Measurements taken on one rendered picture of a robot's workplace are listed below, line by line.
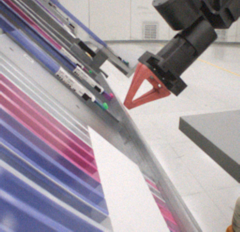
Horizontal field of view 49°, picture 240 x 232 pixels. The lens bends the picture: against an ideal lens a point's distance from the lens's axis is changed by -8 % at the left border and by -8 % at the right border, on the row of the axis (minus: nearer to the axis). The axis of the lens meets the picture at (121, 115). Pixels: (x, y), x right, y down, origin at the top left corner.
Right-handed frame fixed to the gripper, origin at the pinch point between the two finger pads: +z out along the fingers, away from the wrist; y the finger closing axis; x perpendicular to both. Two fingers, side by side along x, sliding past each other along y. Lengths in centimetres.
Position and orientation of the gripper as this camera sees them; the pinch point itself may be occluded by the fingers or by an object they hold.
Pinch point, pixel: (129, 103)
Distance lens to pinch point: 49.3
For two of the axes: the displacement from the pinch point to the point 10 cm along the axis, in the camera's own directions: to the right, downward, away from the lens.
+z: -7.0, 7.0, 1.2
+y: 1.8, 3.4, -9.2
